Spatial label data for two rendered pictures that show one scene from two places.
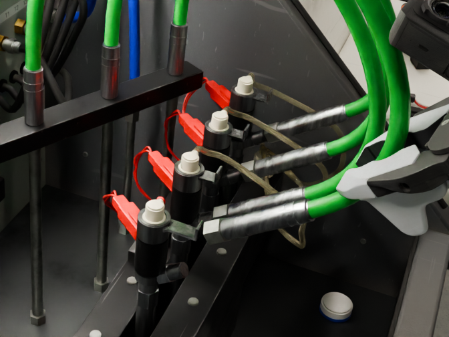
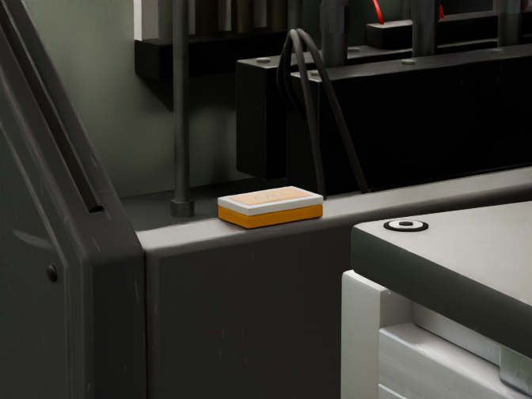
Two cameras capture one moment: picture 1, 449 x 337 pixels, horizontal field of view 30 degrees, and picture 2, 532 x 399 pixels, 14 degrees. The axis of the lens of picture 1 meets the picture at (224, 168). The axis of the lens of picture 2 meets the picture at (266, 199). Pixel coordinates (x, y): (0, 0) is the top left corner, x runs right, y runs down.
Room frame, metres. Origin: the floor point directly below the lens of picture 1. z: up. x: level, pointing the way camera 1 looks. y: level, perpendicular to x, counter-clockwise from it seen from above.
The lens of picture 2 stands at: (-0.58, -0.85, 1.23)
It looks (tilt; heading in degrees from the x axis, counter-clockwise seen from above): 14 degrees down; 40
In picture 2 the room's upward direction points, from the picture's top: straight up
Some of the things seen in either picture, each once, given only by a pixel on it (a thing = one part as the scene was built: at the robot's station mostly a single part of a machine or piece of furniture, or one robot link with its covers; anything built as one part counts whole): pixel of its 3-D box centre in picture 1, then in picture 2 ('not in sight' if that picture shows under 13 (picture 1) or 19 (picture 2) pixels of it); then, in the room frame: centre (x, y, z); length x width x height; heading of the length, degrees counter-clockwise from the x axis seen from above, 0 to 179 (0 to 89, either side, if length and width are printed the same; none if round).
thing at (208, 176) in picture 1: (202, 171); not in sight; (0.62, 0.02, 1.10); 0.03 x 0.02 x 0.01; 75
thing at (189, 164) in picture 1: (189, 167); not in sight; (0.63, 0.03, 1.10); 0.02 x 0.02 x 0.03
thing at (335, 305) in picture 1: (336, 306); not in sight; (0.75, -0.16, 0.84); 0.04 x 0.04 x 0.01
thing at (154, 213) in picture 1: (154, 216); not in sight; (0.55, 0.05, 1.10); 0.02 x 0.02 x 0.03
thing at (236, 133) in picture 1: (230, 129); not in sight; (0.70, 0.00, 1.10); 0.03 x 0.02 x 0.01; 75
